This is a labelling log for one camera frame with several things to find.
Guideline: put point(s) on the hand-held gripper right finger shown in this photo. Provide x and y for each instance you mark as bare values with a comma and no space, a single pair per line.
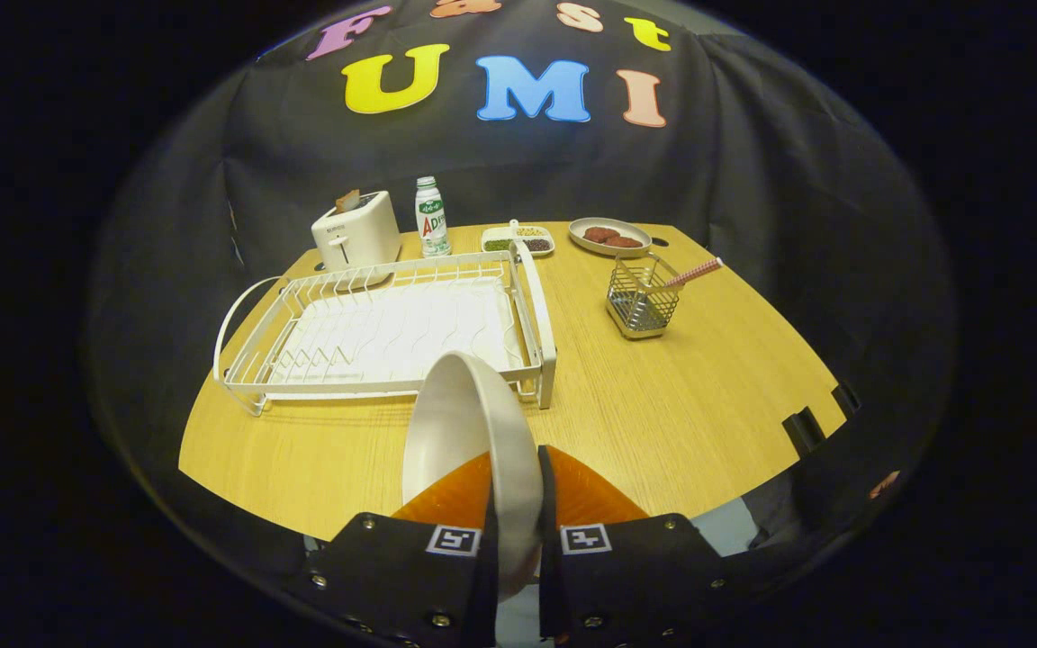
635,576

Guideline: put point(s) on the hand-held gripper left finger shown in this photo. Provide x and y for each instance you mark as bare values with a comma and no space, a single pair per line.
410,585

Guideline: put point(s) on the white round plate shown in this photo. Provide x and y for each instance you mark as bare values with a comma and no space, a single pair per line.
469,432

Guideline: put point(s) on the beige round meat dish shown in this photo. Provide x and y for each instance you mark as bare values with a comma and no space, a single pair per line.
608,250

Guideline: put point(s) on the white divided bean dish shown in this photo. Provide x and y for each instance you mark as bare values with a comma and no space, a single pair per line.
518,241

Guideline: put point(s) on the brown meat patty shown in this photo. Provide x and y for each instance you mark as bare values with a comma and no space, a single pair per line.
626,242
600,234

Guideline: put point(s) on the white toaster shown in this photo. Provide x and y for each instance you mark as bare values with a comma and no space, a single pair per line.
356,238

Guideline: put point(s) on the white bottle green label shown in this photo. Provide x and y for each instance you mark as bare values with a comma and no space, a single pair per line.
432,220

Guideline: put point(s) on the brown bread slice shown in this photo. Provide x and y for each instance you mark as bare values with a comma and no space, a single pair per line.
347,201

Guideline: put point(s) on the black backdrop cloth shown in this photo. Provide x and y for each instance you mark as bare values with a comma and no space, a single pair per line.
707,153

